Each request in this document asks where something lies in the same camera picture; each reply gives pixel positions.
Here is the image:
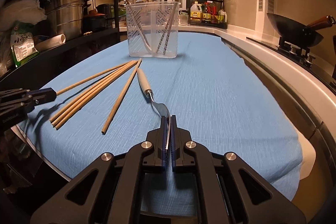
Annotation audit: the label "blue tablecloth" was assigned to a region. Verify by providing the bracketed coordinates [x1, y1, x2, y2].
[20, 31, 303, 209]

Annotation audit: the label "clear plastic bag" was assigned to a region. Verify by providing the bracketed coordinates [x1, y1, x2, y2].
[0, 30, 16, 75]

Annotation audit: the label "black wok with wooden handle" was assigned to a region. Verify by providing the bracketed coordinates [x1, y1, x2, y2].
[266, 13, 336, 47]

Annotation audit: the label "stacked stainless steel pots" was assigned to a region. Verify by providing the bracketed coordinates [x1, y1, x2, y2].
[45, 0, 86, 39]

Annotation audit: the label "single wooden chopstick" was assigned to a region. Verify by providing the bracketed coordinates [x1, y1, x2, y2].
[56, 60, 138, 96]

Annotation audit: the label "bundle of wooden chopsticks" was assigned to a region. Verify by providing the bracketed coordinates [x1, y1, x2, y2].
[49, 57, 143, 134]
[156, 0, 189, 54]

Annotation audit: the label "green food packet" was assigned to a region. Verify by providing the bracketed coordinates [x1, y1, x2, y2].
[10, 21, 40, 68]

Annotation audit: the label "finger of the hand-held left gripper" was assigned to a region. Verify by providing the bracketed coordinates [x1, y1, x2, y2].
[0, 88, 56, 98]
[0, 94, 57, 115]

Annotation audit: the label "clear plastic utensil holder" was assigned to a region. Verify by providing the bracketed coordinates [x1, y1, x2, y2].
[125, 1, 181, 59]

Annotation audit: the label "black cooking pot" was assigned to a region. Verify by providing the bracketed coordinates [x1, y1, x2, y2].
[97, 4, 114, 18]

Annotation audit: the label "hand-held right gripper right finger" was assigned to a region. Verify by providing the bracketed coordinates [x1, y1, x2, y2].
[171, 114, 307, 224]

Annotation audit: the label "white plastic bag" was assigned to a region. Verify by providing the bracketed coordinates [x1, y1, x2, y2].
[0, 0, 49, 30]

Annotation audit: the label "yellow-labelled oil jug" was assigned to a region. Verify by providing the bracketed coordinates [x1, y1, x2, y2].
[189, 2, 203, 25]

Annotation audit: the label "black gas stove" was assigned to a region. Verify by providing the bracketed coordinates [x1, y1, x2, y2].
[247, 36, 336, 93]

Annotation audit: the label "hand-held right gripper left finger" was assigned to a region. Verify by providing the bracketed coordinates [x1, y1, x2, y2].
[30, 115, 170, 224]

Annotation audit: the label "white-handled metal fork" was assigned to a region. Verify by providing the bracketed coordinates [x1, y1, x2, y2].
[136, 68, 172, 151]

